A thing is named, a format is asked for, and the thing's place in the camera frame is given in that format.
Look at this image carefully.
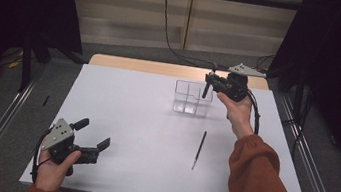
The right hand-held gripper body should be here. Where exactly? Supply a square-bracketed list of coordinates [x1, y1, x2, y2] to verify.
[211, 59, 268, 107]

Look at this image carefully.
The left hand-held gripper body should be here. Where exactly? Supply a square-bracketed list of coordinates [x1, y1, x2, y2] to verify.
[37, 116, 104, 180]

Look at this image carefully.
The black makeup brush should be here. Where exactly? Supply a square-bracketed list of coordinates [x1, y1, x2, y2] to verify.
[200, 61, 220, 101]

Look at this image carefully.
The clear acrylic organizer box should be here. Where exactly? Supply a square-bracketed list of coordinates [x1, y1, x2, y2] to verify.
[171, 79, 215, 119]

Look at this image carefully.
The thin black eyeliner pencil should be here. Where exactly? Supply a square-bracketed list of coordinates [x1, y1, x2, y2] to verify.
[190, 129, 208, 173]

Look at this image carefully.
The person's right hand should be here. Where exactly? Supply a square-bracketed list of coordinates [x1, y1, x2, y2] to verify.
[210, 89, 259, 142]

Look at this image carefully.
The person's left hand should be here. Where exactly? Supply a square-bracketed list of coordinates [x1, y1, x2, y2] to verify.
[33, 134, 84, 192]

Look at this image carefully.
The white table mat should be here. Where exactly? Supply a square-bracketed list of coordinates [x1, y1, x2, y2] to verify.
[18, 56, 328, 192]

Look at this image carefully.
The wooden table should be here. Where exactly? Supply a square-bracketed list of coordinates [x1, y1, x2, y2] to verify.
[87, 51, 272, 92]

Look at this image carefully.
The black stand leg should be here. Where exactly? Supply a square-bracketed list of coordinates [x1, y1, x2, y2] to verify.
[290, 67, 310, 123]
[17, 34, 38, 94]

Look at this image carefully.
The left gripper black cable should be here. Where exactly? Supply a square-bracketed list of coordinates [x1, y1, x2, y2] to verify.
[28, 127, 56, 186]

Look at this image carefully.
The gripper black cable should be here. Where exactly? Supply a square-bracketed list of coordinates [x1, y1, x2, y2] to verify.
[240, 90, 265, 137]
[28, 127, 56, 186]

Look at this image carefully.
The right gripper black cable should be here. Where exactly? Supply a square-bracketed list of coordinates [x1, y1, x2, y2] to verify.
[240, 90, 265, 137]

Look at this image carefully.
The black wall cable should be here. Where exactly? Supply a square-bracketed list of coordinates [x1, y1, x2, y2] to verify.
[153, 0, 284, 78]

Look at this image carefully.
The yellow cable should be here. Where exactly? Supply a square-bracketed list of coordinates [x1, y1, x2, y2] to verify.
[7, 49, 26, 71]

